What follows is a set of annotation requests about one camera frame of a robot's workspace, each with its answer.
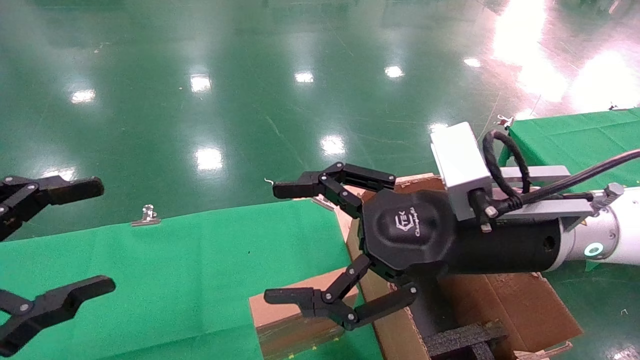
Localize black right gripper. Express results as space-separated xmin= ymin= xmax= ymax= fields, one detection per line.
xmin=263 ymin=161 xmax=562 ymax=331

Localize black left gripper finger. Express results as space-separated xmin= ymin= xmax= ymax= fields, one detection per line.
xmin=0 ymin=275 xmax=116 ymax=357
xmin=0 ymin=175 xmax=105 ymax=241

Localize small brown cardboard box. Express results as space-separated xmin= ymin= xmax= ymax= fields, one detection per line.
xmin=248 ymin=267 xmax=361 ymax=360

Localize open brown cardboard carton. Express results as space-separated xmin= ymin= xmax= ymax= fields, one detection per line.
xmin=345 ymin=172 xmax=583 ymax=360

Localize large green tablecloth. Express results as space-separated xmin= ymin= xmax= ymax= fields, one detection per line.
xmin=0 ymin=199 xmax=383 ymax=360

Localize black foam insert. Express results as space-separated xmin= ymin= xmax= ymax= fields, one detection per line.
xmin=422 ymin=320 xmax=508 ymax=360

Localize green side table cloth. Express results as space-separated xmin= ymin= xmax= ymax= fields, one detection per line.
xmin=497 ymin=107 xmax=640 ymax=273

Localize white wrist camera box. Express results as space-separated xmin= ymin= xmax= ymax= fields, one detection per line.
xmin=430 ymin=121 xmax=493 ymax=222

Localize silver camera mount bracket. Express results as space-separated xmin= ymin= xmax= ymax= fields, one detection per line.
xmin=492 ymin=166 xmax=626 ymax=233

